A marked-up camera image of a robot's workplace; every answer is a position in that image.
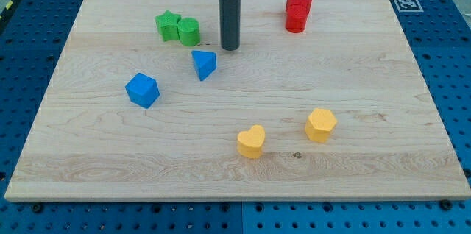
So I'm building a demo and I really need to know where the blue triangle block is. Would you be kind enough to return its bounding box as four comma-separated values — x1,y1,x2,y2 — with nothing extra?
191,50,217,81

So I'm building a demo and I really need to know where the blue cube block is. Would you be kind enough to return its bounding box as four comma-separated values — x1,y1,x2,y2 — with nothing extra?
125,73,160,109

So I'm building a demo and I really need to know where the yellow heart block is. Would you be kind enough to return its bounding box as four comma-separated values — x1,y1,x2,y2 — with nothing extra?
236,124,266,159

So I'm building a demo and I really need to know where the yellow hexagon block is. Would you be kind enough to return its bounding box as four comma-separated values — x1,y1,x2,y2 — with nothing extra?
305,108,338,143

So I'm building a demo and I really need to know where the green cylinder block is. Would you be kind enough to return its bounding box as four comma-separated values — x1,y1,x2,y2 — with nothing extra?
177,18,200,46

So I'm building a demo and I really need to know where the wooden board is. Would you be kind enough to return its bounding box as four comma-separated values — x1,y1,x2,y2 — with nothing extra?
5,0,470,202

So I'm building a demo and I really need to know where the green star block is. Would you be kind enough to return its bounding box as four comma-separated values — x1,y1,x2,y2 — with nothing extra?
155,10,181,41

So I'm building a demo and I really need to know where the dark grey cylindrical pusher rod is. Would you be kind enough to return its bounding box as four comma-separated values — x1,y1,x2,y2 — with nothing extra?
219,0,241,51

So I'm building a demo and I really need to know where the red cylinder block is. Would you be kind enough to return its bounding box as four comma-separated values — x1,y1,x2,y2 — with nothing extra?
285,4,308,33

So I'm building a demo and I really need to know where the red star block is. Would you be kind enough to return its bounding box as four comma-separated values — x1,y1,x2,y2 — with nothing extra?
286,0,313,13

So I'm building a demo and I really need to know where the white fiducial marker tag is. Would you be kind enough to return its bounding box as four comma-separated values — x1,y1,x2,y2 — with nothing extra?
393,0,423,13

